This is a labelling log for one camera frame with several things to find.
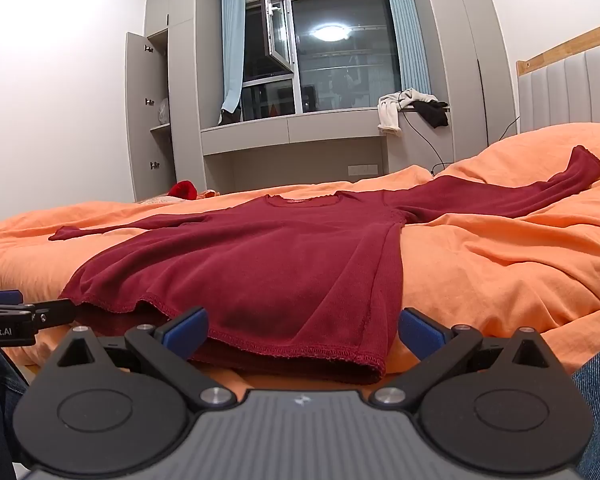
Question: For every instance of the dark cloth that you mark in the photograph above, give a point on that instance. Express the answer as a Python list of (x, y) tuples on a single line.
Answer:
[(228, 117)]

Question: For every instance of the grey padded wooden headboard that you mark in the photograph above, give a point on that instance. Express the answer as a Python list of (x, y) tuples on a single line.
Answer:
[(570, 90)]

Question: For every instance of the grey cabinet door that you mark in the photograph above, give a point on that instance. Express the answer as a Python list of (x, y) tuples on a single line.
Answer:
[(137, 120)]

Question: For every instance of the small orange cloth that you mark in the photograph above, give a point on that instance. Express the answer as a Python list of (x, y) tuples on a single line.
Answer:
[(209, 193)]

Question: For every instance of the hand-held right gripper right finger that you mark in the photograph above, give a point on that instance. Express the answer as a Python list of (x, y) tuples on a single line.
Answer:
[(420, 332)]

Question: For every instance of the window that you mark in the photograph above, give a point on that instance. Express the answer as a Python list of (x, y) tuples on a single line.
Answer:
[(340, 70)]

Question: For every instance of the black garment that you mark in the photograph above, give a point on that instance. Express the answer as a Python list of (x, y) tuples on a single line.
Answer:
[(432, 112)]

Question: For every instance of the dark red sweater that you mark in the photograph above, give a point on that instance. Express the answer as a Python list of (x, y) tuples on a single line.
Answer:
[(280, 270)]

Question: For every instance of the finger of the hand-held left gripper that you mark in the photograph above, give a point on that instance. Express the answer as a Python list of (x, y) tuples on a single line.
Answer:
[(55, 314), (0, 298)]

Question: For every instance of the orange blanket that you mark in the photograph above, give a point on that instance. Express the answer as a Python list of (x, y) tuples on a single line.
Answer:
[(505, 270)]

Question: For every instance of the red knitted hat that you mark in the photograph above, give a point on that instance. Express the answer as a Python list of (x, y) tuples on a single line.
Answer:
[(182, 190)]

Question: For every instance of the grey open shelf cabinet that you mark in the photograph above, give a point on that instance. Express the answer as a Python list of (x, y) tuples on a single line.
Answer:
[(161, 160)]

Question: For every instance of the grey window cabinet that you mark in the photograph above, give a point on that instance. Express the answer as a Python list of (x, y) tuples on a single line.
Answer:
[(330, 130)]

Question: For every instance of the clear plastic bag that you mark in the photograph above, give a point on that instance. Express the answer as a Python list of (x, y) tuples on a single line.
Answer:
[(163, 111)]

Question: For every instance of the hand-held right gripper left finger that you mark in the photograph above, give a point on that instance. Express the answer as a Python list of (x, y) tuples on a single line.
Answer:
[(190, 332)]

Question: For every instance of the white wall outlet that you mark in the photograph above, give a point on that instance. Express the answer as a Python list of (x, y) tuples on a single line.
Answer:
[(362, 169)]

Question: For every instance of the light blue curtain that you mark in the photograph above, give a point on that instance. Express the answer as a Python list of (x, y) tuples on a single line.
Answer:
[(410, 45), (232, 50)]

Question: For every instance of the pale floral quilt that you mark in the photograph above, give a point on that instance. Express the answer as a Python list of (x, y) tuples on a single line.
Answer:
[(160, 199)]

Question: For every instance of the person's left leg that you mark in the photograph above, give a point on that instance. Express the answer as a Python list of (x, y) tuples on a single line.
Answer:
[(0, 410)]

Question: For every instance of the white garment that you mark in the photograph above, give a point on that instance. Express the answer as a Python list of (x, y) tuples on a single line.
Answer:
[(392, 110)]

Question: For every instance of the grey tall wardrobe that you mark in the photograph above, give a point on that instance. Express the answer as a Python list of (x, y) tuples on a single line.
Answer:
[(460, 60)]

